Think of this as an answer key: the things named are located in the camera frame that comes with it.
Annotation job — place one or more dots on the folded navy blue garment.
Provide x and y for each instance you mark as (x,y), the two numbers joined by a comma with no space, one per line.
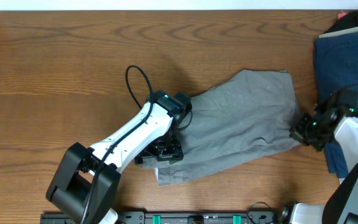
(336,64)

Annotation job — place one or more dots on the black garment with pink tag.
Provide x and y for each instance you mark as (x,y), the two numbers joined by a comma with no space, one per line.
(348,21)

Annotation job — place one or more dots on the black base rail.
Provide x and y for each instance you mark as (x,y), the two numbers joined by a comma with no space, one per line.
(257,217)

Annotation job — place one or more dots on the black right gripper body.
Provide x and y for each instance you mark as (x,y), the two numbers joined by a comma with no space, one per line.
(302,132)

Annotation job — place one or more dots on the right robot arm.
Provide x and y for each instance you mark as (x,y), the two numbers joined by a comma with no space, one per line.
(335,120)

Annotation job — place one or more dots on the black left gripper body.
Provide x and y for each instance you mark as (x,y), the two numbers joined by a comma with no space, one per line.
(159,156)

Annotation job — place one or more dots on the grey shorts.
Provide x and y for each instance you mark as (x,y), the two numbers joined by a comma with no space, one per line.
(242,119)

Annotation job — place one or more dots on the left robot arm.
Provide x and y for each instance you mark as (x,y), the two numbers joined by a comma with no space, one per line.
(85,183)

